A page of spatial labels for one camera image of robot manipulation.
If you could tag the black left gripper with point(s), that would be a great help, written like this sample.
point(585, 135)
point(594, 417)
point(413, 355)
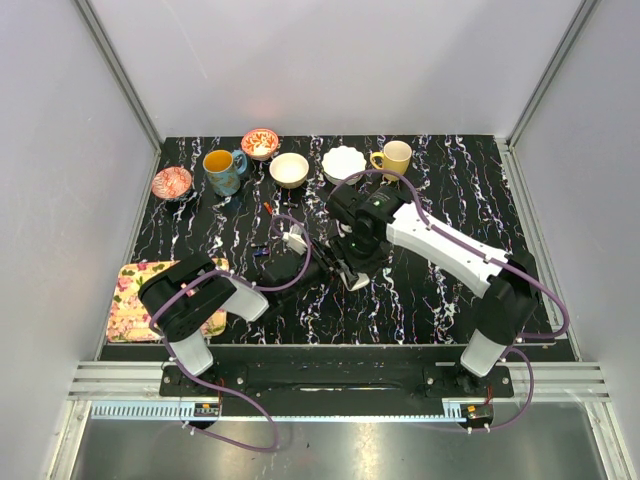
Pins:
point(325, 257)

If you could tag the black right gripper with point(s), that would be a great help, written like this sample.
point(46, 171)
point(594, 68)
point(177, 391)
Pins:
point(350, 264)

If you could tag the white remote control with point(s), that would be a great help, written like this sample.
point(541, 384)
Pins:
point(354, 281)

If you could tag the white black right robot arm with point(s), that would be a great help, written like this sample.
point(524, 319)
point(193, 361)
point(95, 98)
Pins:
point(505, 284)

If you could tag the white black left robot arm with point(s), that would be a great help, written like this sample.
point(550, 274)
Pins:
point(184, 296)

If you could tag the white scalloped bowl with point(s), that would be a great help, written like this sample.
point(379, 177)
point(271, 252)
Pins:
point(340, 162)

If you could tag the yellow mug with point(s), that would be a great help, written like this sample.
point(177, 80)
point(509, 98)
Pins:
point(395, 156)

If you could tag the cream round bowl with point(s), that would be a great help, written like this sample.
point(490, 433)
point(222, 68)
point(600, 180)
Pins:
point(289, 170)

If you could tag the orange floral bowl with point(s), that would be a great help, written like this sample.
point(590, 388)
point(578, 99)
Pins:
point(260, 143)

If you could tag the blue patterned mug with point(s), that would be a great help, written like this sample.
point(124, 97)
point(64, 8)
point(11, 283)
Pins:
point(224, 170)

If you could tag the red patterned small dish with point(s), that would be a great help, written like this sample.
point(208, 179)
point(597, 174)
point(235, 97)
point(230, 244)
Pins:
point(172, 183)

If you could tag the floral rectangular tray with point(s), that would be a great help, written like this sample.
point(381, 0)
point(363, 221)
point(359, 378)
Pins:
point(128, 320)

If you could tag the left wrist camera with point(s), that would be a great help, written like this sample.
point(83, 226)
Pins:
point(295, 240)

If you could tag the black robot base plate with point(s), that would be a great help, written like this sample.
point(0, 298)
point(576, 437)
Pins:
point(433, 372)

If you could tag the aluminium table edge rail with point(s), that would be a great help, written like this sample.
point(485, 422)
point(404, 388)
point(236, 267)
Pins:
point(544, 382)

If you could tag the aluminium corner frame post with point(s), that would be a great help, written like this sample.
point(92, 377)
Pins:
point(577, 24)

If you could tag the left aluminium frame post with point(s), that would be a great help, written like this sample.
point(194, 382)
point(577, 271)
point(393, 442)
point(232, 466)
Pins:
point(98, 32)

